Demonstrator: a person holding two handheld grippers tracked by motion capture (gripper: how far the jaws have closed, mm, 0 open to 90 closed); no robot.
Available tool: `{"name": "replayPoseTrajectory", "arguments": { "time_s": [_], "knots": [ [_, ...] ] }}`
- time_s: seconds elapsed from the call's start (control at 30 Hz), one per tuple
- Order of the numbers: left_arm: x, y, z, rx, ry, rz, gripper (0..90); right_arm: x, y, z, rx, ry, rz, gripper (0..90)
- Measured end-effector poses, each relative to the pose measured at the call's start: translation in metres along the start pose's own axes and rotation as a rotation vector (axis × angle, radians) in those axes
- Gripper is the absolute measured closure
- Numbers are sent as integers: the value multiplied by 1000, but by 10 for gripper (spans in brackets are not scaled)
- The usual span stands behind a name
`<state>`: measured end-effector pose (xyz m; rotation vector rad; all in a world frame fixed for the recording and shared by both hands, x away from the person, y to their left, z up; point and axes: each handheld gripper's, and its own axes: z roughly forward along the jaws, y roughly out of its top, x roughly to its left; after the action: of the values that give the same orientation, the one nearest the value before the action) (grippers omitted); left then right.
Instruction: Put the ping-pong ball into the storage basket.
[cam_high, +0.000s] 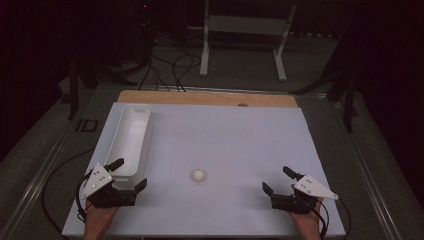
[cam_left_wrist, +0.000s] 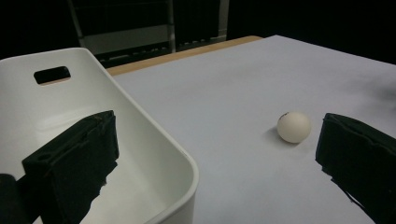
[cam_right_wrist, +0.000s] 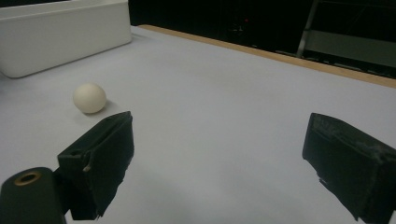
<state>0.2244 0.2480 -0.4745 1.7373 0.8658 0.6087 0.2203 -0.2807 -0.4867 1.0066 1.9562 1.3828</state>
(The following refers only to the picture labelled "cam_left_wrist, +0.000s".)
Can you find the white plastic bin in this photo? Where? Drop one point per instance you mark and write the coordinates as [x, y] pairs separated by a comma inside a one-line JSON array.
[[140, 140]]

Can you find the white table cover sheet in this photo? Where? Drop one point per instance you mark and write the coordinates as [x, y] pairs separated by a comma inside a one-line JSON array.
[[233, 93]]

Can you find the white metal stand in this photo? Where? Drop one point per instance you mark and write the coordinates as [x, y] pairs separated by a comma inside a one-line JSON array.
[[124, 39]]

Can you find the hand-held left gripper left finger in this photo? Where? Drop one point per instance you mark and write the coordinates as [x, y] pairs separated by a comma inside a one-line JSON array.
[[71, 155]]

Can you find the white ping pong ball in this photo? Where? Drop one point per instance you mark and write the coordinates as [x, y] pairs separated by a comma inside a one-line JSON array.
[[294, 127]]

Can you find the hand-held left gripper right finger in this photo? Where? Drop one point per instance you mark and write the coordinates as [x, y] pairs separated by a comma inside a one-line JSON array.
[[361, 152]]

